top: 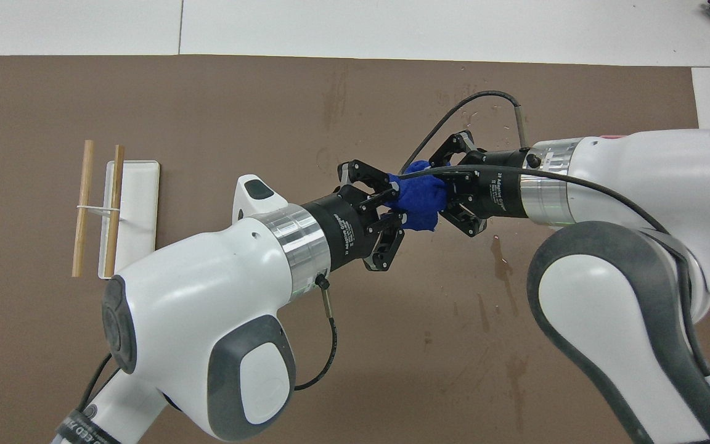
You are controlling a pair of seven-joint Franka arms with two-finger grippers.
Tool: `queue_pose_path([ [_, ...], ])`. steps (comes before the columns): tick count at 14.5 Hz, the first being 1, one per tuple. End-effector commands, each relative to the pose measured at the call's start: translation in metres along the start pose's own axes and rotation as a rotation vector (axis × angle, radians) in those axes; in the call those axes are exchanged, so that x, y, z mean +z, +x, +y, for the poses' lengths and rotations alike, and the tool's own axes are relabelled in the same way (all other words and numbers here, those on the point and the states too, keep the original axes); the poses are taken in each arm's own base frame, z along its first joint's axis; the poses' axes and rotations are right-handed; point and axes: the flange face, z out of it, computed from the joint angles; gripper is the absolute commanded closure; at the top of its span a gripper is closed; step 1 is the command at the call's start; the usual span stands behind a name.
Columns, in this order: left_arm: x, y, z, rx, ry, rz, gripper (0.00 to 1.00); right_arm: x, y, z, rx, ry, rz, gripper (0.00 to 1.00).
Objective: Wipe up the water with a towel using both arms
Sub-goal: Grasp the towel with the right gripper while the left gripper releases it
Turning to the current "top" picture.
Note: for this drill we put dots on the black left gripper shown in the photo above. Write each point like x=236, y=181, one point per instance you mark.
x=346, y=231

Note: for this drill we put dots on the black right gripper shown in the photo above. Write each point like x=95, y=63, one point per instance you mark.
x=500, y=191

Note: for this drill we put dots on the blue towel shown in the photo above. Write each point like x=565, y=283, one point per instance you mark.
x=420, y=197

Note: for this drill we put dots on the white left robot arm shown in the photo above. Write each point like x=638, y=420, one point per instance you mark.
x=207, y=296

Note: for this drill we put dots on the spilled water droplets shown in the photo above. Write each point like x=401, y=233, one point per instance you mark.
x=469, y=115

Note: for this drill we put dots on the brown table mat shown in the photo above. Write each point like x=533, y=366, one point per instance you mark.
x=269, y=111

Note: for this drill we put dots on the white rectangular tray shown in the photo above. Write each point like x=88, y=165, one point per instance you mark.
x=139, y=216

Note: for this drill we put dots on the thin white crossbar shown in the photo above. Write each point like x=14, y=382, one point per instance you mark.
x=97, y=208

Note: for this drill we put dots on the long wooden rod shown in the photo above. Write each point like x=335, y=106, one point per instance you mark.
x=84, y=179

